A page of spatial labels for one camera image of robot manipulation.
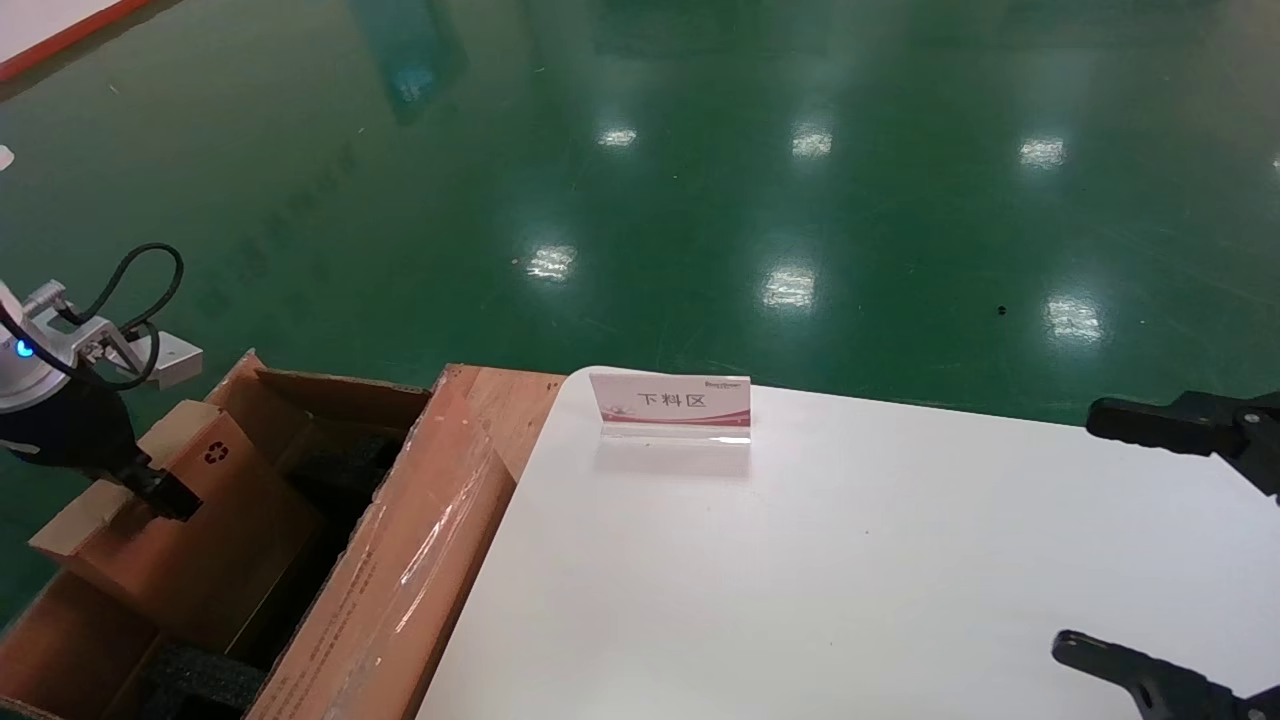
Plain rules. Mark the large open cardboard box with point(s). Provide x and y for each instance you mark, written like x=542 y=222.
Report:
x=400 y=580

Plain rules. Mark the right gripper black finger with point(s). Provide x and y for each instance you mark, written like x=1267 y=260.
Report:
x=1200 y=425
x=1180 y=690

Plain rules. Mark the acrylic sign with Chinese text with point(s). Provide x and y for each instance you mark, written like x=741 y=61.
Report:
x=680 y=405

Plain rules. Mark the small cardboard box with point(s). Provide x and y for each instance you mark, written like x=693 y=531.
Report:
x=220 y=540

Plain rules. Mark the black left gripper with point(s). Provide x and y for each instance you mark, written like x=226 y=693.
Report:
x=70 y=430

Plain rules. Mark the black foam insert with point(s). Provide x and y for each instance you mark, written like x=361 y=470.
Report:
x=205 y=685
x=340 y=465

